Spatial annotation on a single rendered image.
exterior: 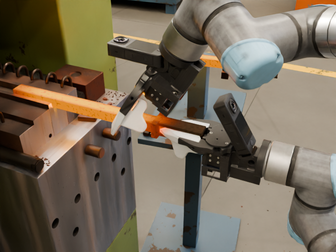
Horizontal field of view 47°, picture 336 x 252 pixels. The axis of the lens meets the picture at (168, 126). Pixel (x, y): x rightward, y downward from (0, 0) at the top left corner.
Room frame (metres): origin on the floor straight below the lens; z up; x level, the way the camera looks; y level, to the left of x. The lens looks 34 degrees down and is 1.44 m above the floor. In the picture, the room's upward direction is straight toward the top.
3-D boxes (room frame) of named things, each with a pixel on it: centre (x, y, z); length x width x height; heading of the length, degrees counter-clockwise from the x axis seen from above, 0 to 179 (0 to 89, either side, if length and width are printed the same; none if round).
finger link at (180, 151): (0.61, -0.02, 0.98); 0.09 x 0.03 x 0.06; 69
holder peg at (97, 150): (0.73, 0.17, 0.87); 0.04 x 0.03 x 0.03; 66
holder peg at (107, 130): (0.80, 0.14, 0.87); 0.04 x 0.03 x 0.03; 66
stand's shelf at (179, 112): (1.15, -0.10, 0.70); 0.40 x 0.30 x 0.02; 164
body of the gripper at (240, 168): (0.58, -0.13, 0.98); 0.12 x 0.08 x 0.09; 66
